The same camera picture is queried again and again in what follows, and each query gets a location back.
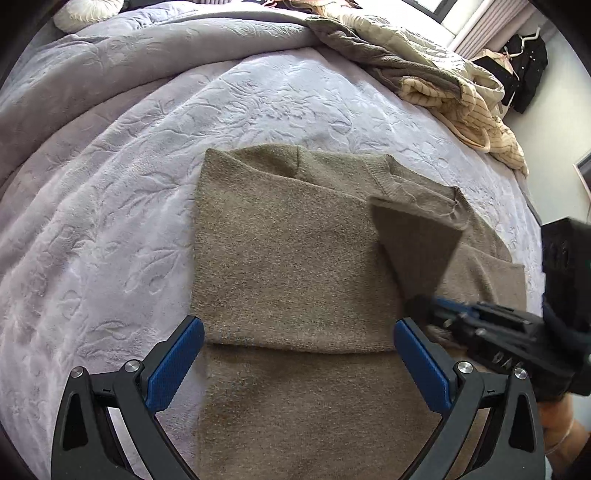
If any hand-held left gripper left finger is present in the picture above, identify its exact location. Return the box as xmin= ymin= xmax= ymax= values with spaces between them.
xmin=51 ymin=315 xmax=206 ymax=480

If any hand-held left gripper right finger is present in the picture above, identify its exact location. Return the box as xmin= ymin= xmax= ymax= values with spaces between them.
xmin=393 ymin=316 xmax=548 ymax=480

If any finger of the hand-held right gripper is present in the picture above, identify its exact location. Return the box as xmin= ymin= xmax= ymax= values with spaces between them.
xmin=406 ymin=295 xmax=579 ymax=398

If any olive knit sweater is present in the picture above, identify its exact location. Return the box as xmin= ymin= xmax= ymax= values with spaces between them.
xmin=190 ymin=144 xmax=529 ymax=480

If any white framed panel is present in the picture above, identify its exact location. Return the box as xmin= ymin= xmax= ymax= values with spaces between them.
xmin=573 ymin=154 xmax=591 ymax=205

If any lavender embossed blanket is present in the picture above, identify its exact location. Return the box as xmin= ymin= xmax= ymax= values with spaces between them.
xmin=0 ymin=44 xmax=543 ymax=480

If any black hanging garment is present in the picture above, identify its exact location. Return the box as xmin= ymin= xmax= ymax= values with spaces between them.
xmin=471 ymin=54 xmax=519 ymax=100
xmin=502 ymin=30 xmax=550 ymax=114

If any pleated curtain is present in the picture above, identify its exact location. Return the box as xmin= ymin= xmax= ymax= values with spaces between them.
xmin=455 ymin=0 xmax=536 ymax=60

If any window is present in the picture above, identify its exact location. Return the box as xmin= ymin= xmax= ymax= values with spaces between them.
xmin=406 ymin=0 xmax=467 ymax=29

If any grey embossed duvet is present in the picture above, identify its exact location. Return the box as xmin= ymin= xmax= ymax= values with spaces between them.
xmin=0 ymin=2 xmax=324 ymax=190

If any grey-brown fleece garment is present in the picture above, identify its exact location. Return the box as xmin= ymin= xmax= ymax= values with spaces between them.
xmin=307 ymin=16 xmax=462 ymax=100

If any white round cushion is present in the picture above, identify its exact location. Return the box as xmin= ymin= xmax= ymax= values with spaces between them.
xmin=54 ymin=0 xmax=125 ymax=34

